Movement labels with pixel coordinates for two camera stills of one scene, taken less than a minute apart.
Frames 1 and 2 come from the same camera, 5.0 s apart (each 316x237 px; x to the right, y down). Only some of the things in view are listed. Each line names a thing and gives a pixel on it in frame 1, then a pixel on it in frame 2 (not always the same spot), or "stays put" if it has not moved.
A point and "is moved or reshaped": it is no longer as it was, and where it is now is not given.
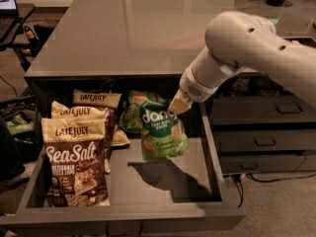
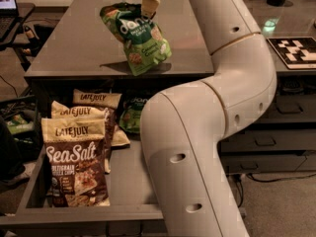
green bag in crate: (18, 124) stays put
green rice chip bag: (162, 132) is moved or reshaped
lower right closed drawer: (246, 164) stays put
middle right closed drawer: (266, 139) stays put
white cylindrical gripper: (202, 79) → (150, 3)
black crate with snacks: (19, 118) stays put
